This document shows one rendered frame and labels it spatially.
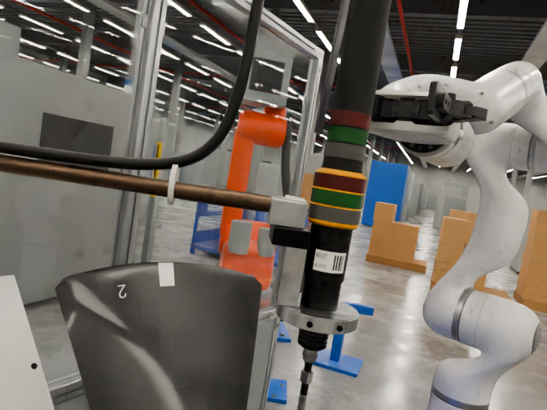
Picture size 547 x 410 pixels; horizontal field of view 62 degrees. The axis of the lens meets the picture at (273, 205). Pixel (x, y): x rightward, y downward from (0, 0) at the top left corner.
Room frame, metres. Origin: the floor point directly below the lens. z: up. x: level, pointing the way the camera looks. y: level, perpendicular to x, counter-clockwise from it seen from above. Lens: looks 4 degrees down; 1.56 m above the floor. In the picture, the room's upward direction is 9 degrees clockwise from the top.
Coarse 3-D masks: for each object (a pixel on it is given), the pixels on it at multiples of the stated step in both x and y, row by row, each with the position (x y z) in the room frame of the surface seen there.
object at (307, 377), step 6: (306, 366) 0.38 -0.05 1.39; (306, 372) 0.38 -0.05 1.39; (312, 372) 0.38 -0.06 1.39; (300, 378) 0.38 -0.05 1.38; (306, 378) 0.38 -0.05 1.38; (312, 378) 0.38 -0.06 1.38; (306, 384) 0.38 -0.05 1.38; (300, 390) 0.38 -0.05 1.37; (306, 390) 0.38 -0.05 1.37; (300, 396) 0.38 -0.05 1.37; (306, 396) 0.38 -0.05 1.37; (300, 402) 0.38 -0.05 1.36; (300, 408) 0.38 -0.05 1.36
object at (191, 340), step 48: (96, 288) 0.47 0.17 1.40; (144, 288) 0.49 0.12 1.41; (192, 288) 0.51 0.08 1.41; (240, 288) 0.53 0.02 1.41; (96, 336) 0.44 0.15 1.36; (144, 336) 0.45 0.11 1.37; (192, 336) 0.46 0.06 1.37; (240, 336) 0.48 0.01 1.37; (96, 384) 0.42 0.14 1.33; (144, 384) 0.42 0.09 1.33; (192, 384) 0.42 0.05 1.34; (240, 384) 0.44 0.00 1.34
